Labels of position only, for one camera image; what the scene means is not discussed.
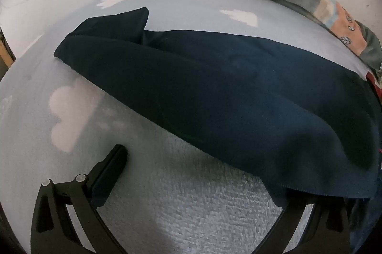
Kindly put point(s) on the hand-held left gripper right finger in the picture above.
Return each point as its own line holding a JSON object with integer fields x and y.
{"x": 295, "y": 215}

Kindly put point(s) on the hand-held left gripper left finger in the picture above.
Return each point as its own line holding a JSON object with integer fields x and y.
{"x": 103, "y": 182}

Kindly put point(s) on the navy blue garment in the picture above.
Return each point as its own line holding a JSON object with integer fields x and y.
{"x": 223, "y": 92}

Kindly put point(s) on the light blue cloud print blanket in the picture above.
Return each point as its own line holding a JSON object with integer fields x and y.
{"x": 179, "y": 212}

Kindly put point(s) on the red cloth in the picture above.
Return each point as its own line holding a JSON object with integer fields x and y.
{"x": 373, "y": 79}

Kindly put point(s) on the wooden bed frame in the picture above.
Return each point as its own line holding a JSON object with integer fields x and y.
{"x": 6, "y": 54}

